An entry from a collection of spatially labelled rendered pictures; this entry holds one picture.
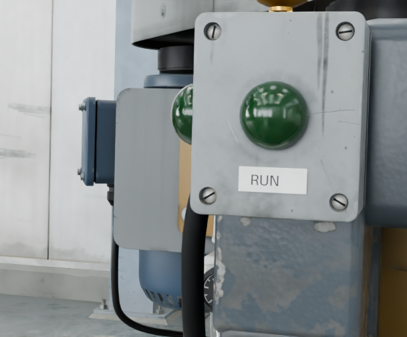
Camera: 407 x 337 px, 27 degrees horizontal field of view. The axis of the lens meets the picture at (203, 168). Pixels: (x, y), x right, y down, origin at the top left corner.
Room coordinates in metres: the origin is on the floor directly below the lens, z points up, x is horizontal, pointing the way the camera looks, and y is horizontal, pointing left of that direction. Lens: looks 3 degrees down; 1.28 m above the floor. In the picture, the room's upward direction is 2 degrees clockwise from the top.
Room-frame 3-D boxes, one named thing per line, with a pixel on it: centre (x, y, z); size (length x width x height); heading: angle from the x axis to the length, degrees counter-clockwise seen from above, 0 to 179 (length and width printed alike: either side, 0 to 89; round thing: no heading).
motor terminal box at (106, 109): (0.91, 0.10, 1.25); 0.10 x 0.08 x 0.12; 11
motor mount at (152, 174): (0.83, -0.05, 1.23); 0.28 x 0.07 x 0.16; 76
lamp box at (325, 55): (0.39, -0.04, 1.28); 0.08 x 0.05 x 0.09; 76
